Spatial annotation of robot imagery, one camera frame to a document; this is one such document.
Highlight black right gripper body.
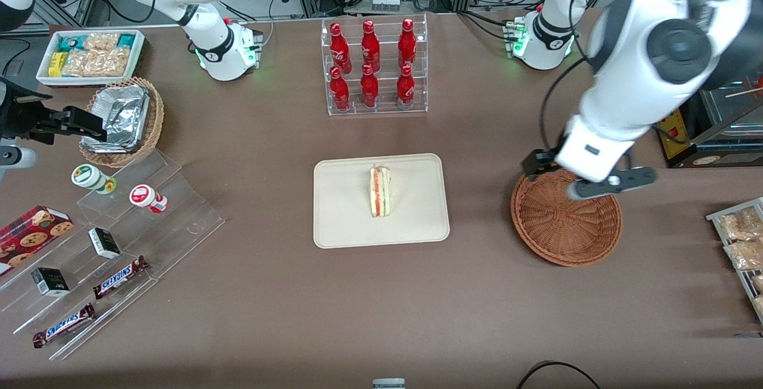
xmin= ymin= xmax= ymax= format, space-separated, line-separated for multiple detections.
xmin=0 ymin=78 xmax=53 ymax=117

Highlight triangular sandwich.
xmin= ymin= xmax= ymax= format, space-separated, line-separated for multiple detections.
xmin=369 ymin=164 xmax=392 ymax=218

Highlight brown wicker basket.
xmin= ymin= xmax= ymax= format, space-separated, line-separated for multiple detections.
xmin=510 ymin=166 xmax=622 ymax=267

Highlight light wicker basket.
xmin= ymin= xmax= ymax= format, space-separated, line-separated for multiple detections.
xmin=79 ymin=77 xmax=165 ymax=168

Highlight metal snack display tray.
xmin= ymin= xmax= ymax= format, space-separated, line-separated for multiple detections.
xmin=706 ymin=197 xmax=763 ymax=324

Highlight cream plastic tray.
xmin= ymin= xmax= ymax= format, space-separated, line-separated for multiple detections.
xmin=314 ymin=153 xmax=450 ymax=249

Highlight white plastic snack bin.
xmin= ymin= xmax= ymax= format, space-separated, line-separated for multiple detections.
xmin=36 ymin=29 xmax=146 ymax=88

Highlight stacked aluminium foil containers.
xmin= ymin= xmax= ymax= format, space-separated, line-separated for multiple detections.
xmin=82 ymin=85 xmax=150 ymax=154

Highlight green lidded sunflower cup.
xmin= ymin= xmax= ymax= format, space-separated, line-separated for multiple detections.
xmin=71 ymin=164 xmax=117 ymax=195

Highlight clear bag of puffed snacks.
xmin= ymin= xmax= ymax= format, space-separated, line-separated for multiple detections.
xmin=63 ymin=49 xmax=99 ymax=77
xmin=95 ymin=47 xmax=131 ymax=76
xmin=83 ymin=33 xmax=120 ymax=51

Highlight black food warmer machine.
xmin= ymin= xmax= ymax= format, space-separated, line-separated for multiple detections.
xmin=653 ymin=67 xmax=763 ymax=169

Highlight red lidded yogurt cup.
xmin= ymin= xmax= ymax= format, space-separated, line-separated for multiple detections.
xmin=129 ymin=184 xmax=168 ymax=214

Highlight red tartan cookie box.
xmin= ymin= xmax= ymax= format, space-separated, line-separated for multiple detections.
xmin=0 ymin=205 xmax=75 ymax=276

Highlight small black carton box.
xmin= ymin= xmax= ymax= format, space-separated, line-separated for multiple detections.
xmin=88 ymin=227 xmax=122 ymax=260
xmin=31 ymin=267 xmax=70 ymax=297

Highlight clear bag of nut snacks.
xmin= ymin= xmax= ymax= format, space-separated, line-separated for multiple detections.
xmin=718 ymin=207 xmax=763 ymax=242
xmin=724 ymin=240 xmax=763 ymax=270

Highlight stainless steel pan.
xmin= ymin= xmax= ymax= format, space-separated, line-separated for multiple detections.
xmin=700 ymin=88 xmax=763 ymax=139

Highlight clear acrylic stepped stand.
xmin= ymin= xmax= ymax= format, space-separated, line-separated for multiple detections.
xmin=0 ymin=148 xmax=226 ymax=361

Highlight red cola bottle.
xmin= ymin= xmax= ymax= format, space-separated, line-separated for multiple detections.
xmin=396 ymin=64 xmax=415 ymax=110
xmin=329 ymin=22 xmax=351 ymax=71
xmin=361 ymin=20 xmax=381 ymax=73
xmin=398 ymin=18 xmax=417 ymax=69
xmin=360 ymin=64 xmax=380 ymax=108
xmin=330 ymin=66 xmax=351 ymax=111

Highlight Snickers chocolate bar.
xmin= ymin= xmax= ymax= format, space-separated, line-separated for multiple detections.
xmin=32 ymin=303 xmax=97 ymax=349
xmin=92 ymin=255 xmax=150 ymax=300

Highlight clear acrylic bottle rack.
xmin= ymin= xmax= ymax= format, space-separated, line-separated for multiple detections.
xmin=321 ymin=13 xmax=429 ymax=117

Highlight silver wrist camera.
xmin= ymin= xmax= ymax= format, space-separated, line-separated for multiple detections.
xmin=0 ymin=145 xmax=38 ymax=182

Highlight black looped cable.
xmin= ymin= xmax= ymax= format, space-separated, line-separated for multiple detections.
xmin=516 ymin=362 xmax=603 ymax=389

